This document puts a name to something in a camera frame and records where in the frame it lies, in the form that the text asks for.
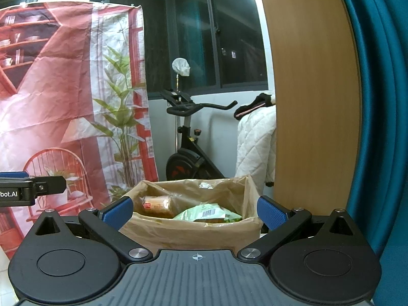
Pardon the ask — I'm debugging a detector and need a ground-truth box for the dark window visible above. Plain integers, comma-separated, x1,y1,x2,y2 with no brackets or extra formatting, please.
0,0,270,94

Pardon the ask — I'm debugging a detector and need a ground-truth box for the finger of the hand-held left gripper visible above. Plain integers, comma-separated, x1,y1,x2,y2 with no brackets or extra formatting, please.
0,171,67,195

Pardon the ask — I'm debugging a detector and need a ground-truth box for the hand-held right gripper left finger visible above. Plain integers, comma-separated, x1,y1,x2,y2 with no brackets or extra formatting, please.
33,194,154,260

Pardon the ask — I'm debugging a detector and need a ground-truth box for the black exercise bike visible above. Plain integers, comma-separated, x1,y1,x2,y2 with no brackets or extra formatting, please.
159,89,239,181

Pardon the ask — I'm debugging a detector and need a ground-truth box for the teal curtain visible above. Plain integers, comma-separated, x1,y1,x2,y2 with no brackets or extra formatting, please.
331,0,408,306

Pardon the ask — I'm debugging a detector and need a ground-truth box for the red printed backdrop cloth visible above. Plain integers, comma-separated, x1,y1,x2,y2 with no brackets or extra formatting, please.
0,2,160,262

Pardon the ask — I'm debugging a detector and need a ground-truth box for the brown cardboard box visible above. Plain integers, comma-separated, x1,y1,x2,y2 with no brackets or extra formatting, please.
119,174,265,256

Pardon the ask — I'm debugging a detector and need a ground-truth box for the white quilt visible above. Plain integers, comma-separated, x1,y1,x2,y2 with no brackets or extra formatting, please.
235,105,277,187

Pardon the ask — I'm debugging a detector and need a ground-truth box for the clear orange snack packet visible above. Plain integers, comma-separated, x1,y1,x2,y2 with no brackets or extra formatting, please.
141,195,176,218

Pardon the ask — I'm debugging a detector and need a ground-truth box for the wooden panel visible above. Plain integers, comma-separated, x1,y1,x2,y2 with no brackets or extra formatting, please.
255,0,362,227

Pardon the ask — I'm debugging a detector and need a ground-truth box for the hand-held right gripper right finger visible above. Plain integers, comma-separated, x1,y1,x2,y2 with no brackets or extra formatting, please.
239,195,356,260

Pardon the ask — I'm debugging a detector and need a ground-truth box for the green snack packet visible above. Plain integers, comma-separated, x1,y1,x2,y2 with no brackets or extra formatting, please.
172,203,243,224

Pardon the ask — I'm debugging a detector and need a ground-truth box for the dark garment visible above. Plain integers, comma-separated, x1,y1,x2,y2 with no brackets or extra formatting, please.
233,92,277,120

